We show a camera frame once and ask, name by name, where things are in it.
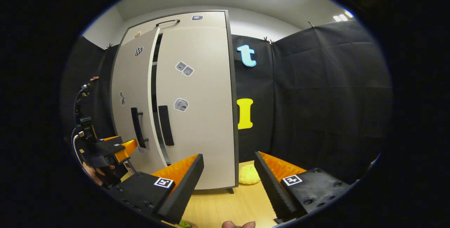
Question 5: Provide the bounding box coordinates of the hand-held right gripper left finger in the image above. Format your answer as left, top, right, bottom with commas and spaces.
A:
111, 153, 204, 224

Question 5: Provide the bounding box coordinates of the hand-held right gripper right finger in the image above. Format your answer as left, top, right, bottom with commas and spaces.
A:
254, 151, 352, 223

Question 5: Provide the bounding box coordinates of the grey cabinet door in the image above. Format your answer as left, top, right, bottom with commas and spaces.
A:
110, 27, 171, 176
152, 27, 237, 190

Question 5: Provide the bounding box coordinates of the grey cabinet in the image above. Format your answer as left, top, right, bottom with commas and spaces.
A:
110, 9, 240, 195

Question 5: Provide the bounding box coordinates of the yellow bumpy round toy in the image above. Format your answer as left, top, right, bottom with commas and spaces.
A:
238, 164, 261, 185

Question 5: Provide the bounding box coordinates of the black backdrop cloth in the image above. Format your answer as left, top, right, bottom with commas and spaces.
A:
62, 20, 392, 186

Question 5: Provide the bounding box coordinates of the small ceiling light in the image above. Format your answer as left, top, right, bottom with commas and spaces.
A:
332, 10, 354, 22

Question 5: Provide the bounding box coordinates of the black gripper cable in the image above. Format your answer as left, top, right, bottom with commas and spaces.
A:
72, 84, 92, 165

